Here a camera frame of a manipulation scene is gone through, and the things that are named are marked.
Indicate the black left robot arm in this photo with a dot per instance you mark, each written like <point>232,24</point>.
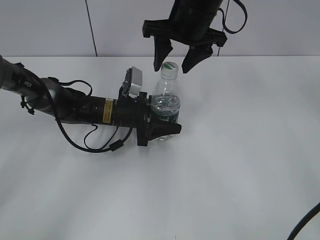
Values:
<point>67,105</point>

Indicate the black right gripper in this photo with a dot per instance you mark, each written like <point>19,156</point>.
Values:
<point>188,23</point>

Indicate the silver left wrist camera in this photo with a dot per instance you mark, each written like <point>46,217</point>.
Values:
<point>133,82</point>

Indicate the white green bottle cap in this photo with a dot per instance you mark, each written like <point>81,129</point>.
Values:
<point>169,70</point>

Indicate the clear green-labelled water bottle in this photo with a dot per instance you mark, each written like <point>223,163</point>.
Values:
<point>165,100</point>

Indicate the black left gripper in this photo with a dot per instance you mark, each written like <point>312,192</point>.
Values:
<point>133,113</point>

